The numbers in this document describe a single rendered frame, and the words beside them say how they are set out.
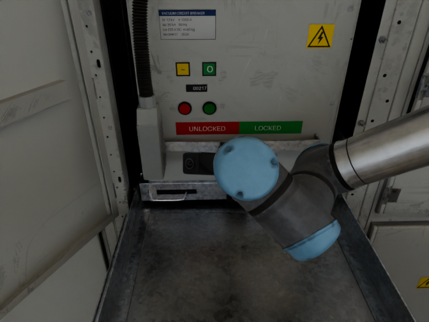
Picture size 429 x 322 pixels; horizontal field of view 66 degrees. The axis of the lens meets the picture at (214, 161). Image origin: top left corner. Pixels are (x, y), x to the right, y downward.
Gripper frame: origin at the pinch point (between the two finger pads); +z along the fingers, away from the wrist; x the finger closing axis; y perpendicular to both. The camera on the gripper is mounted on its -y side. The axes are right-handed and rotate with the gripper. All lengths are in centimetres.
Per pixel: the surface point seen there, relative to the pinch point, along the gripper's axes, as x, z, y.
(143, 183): -6.2, 8.1, -20.9
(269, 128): 8.0, 1.2, 12.5
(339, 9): 32.0, -12.6, 25.0
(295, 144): 4.0, -1.1, 18.4
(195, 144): 4.1, -1.1, -6.4
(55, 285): -39, 21, -52
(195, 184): -6.6, 8.3, -6.8
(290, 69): 21.1, -6.3, 15.9
